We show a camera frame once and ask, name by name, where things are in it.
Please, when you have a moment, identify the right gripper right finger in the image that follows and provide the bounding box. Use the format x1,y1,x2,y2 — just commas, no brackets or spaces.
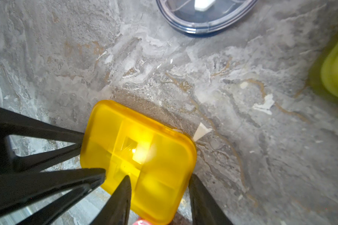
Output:
189,174,233,225

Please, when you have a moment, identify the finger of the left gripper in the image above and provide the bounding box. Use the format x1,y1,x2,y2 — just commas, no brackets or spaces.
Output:
0,108,84,174
0,168,106,225

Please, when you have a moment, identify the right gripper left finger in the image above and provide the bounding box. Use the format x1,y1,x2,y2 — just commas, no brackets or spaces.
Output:
91,175,131,225

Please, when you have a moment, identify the red pillbox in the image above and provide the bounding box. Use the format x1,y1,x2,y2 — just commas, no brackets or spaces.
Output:
132,219,152,225

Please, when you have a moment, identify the yellow lid white pillbox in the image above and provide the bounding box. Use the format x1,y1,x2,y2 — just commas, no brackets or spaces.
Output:
80,100,197,225

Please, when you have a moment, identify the green lid white pillbox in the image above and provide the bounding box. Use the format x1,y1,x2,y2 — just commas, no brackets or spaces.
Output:
309,32,338,103

